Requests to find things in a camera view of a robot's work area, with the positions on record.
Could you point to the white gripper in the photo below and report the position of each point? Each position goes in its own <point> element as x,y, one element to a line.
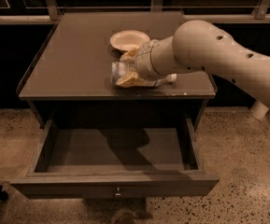
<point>141,62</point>

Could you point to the blue plastic bottle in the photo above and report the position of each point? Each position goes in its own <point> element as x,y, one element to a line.
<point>119,69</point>

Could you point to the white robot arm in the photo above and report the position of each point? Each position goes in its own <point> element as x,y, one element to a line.
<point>198,46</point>

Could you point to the grey cabinet with counter top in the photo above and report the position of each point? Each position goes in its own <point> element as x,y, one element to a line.
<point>71,81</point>

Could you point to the open grey top drawer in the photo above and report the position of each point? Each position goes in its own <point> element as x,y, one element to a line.
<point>92,163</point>

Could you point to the small metal drawer knob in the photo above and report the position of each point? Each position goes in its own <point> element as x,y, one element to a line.
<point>118,194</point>

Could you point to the white bowl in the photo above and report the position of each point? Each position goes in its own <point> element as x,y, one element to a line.
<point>128,39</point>

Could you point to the metal railing frame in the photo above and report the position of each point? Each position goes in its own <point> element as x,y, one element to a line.
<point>159,6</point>

